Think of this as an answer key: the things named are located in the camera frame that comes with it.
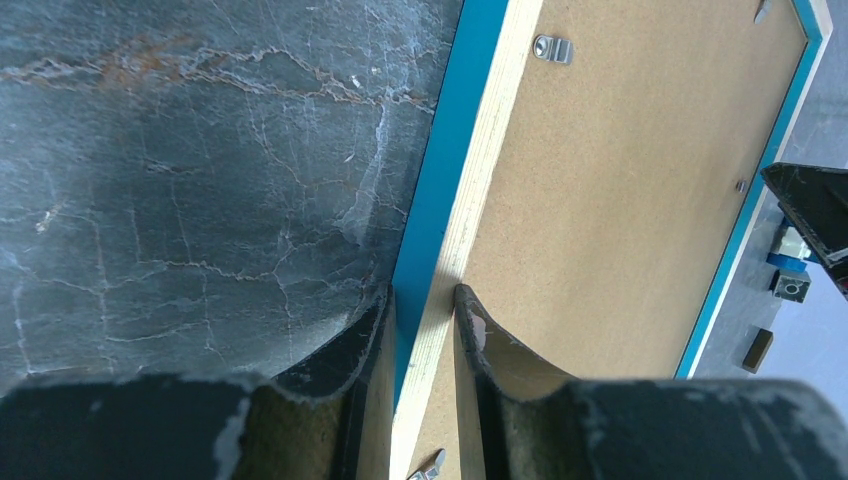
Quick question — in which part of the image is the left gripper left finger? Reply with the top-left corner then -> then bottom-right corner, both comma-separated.
1,286 -> 395,479

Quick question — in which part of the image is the wooden picture frame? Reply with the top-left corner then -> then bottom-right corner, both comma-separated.
387,0 -> 835,480

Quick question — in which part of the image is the small brown block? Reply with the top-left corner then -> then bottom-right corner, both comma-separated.
741,328 -> 774,374

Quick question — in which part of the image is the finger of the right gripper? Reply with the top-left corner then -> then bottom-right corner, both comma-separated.
760,162 -> 847,295

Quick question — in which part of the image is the toy brick car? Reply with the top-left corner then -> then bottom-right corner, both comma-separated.
766,224 -> 812,273

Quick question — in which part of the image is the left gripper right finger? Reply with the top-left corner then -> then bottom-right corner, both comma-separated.
454,284 -> 847,479

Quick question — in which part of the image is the small blue grey brick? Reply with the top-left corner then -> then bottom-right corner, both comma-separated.
770,269 -> 811,303

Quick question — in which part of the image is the brown cardboard backing board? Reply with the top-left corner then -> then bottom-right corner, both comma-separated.
404,0 -> 811,480

